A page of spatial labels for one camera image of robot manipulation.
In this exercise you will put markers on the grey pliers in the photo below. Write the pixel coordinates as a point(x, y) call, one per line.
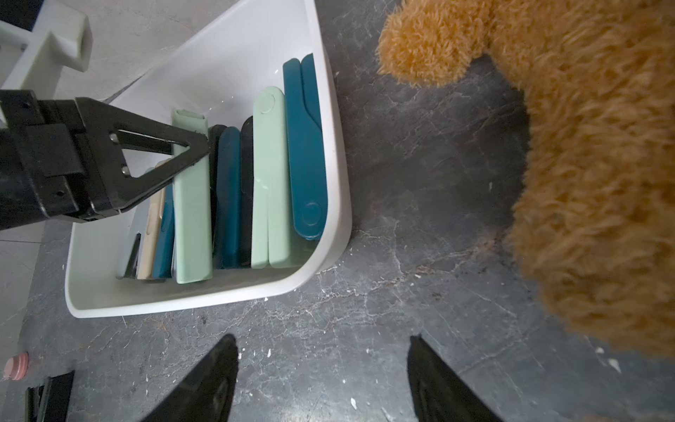
point(128, 261)

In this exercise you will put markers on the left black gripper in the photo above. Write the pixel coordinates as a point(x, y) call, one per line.
point(44, 173)

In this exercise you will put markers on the teal pliers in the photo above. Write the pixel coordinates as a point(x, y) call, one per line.
point(228, 198)
point(162, 267)

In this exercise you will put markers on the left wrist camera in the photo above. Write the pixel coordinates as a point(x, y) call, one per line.
point(38, 40)

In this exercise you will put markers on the light green pliers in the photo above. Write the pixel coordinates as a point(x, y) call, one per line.
point(275, 242)
point(193, 223)

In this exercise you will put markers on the dark teal pliers floor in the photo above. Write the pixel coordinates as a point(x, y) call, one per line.
point(305, 148)

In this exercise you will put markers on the white storage box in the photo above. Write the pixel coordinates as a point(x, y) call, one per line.
point(218, 73)

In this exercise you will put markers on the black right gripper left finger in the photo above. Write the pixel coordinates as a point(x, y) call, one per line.
point(208, 390)

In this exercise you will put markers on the brown teddy bear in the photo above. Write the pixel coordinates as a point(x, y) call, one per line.
point(594, 224)

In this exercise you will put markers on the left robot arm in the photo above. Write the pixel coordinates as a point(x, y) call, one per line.
point(83, 160)

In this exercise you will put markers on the beige wooden pliers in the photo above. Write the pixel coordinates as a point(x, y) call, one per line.
point(153, 226)

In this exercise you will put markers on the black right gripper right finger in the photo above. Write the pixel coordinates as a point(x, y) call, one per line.
point(438, 394)

